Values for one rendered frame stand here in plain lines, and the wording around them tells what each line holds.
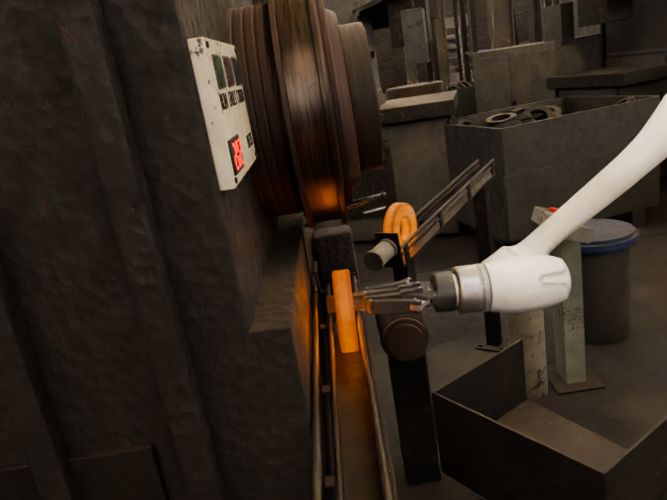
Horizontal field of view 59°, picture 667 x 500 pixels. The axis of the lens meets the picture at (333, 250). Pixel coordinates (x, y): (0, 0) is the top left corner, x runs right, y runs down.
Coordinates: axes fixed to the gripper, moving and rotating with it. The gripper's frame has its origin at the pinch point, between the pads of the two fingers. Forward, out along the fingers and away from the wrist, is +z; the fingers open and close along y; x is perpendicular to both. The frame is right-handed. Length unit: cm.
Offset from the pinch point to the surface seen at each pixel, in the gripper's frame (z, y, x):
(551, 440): -28.4, -26.9, -14.8
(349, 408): 1.2, -15.1, -12.9
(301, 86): 3.2, -5.1, 39.5
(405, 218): -20, 65, -3
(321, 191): 2.1, -1.3, 21.6
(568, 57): -191, 371, 29
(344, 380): 1.6, -7.0, -12.2
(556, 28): -183, 373, 51
